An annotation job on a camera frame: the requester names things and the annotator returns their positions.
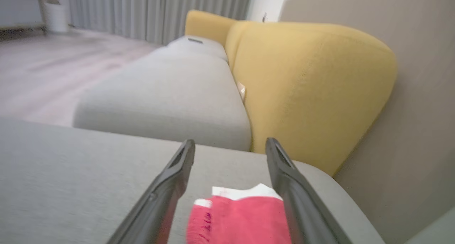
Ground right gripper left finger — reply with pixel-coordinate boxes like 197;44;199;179
107;139;196;244

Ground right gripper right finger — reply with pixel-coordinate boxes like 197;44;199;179
266;137;352;244

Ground red shorts with white stripe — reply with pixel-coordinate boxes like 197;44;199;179
186;184;292;244

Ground grey fabric ottoman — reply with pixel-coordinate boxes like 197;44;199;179
0;118;386;244

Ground grey sofa seat cushion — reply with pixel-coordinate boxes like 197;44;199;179
73;35;252;152

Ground large yellow sofa back cushion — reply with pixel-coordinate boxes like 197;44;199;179
231;21;397;177

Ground taupe panel behind sofa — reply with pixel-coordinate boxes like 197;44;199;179
279;0;455;244

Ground grey pleated curtain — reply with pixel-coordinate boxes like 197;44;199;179
68;0;253;45

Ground white cylindrical bin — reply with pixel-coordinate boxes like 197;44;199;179
44;2;69;33

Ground grey low cabinet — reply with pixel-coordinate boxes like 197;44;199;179
0;0;48;36

